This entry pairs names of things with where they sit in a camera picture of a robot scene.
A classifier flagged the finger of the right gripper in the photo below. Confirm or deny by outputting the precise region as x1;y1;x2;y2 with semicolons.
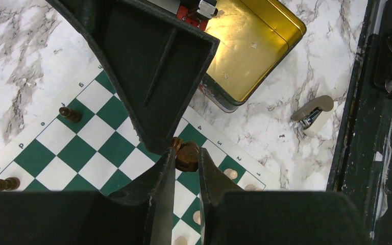
50;1;219;155

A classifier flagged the light wooden chess pieces row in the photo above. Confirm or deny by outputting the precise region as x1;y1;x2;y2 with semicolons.
171;164;266;244

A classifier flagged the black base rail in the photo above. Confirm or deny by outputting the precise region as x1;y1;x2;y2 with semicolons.
327;1;392;244

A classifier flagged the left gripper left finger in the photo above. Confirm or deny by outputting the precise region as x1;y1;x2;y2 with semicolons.
0;148;176;244

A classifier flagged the small wooden piece on table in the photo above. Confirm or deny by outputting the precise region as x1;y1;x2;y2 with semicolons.
290;95;334;137

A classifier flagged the dark brown chess piece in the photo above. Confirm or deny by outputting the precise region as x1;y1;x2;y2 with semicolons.
0;177;20;191

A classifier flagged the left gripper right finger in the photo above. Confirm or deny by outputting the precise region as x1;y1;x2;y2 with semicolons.
198;148;369;244

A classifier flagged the empty gold tin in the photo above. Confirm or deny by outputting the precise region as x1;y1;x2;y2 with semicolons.
199;0;307;113

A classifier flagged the green and white chessboard mat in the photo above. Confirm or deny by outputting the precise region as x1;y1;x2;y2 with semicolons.
0;62;280;244

